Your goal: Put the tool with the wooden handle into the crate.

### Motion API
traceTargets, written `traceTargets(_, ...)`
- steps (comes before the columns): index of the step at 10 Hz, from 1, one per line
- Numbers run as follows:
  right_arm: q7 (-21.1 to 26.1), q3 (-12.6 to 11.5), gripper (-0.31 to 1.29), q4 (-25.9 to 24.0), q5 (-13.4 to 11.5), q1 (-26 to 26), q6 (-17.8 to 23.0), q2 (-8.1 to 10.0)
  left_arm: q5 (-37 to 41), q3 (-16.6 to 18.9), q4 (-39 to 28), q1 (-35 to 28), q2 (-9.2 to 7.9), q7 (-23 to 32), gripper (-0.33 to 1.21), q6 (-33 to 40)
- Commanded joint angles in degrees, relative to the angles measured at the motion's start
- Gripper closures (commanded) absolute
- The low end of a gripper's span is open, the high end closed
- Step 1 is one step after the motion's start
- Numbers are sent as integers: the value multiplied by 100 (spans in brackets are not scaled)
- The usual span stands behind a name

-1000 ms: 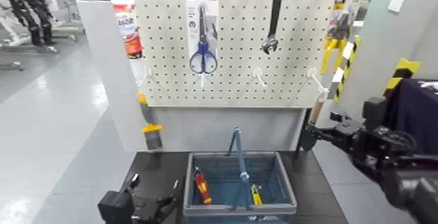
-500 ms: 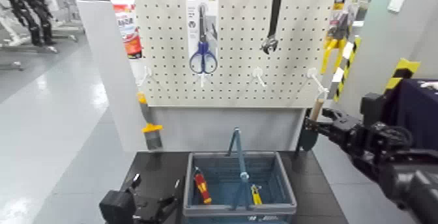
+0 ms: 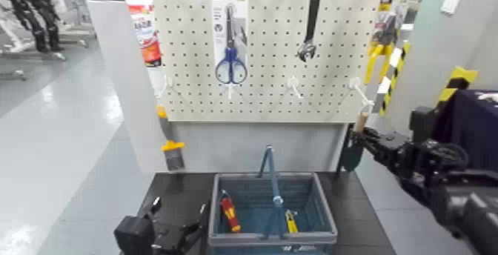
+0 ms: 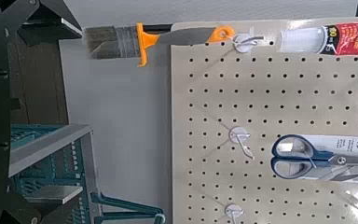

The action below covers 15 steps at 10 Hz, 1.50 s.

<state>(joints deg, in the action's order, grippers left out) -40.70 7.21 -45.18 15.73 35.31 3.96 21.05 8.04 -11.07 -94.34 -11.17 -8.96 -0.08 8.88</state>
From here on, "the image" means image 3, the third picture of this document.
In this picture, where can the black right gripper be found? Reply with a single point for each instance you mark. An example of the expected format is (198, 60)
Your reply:
(408, 159)

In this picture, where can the white wall plate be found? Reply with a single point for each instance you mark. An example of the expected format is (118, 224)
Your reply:
(451, 2)

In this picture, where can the short yellow black hazard post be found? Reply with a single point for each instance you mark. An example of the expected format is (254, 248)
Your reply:
(459, 77)

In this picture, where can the black adjustable wrench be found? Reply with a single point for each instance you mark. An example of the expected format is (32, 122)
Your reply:
(311, 19)

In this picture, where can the black humanoid robot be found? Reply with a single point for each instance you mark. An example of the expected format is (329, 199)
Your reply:
(39, 11)

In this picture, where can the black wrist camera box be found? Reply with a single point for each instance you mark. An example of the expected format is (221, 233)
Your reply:
(422, 124)
(132, 235)

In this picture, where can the tall yellow black hazard post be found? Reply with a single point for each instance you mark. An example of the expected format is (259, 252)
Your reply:
(395, 73)

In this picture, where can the black stand post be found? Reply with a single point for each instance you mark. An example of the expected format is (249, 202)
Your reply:
(337, 173)

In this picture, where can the red yellow screwdriver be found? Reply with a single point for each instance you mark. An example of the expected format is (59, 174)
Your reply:
(230, 213)

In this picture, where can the dark navy cloth cover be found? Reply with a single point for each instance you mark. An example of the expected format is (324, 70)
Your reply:
(474, 132)

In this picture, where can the white pegboard hook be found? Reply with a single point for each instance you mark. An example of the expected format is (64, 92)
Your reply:
(168, 83)
(292, 84)
(358, 87)
(230, 91)

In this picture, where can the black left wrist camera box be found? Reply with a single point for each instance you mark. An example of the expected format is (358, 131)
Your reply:
(132, 235)

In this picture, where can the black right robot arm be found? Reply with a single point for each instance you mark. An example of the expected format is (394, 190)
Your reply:
(467, 210)

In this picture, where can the small white object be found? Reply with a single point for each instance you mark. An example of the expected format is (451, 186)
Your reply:
(490, 97)

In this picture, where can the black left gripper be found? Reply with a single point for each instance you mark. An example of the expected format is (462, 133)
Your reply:
(171, 241)

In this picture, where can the orange grey paint brush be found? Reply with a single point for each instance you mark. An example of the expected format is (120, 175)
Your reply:
(168, 132)

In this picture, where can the teal crate with grey rim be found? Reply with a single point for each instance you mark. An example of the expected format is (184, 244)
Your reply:
(311, 238)

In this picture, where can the beige pegboard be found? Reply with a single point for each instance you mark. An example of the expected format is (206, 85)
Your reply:
(272, 46)

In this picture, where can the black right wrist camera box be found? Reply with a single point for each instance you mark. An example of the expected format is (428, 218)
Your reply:
(422, 124)

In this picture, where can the red white sealant tube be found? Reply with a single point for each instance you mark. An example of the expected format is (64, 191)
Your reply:
(146, 30)

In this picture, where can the white scissors package card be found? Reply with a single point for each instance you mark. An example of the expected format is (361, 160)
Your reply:
(218, 23)

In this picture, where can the grey display stand panel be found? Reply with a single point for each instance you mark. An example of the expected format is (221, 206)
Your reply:
(233, 147)

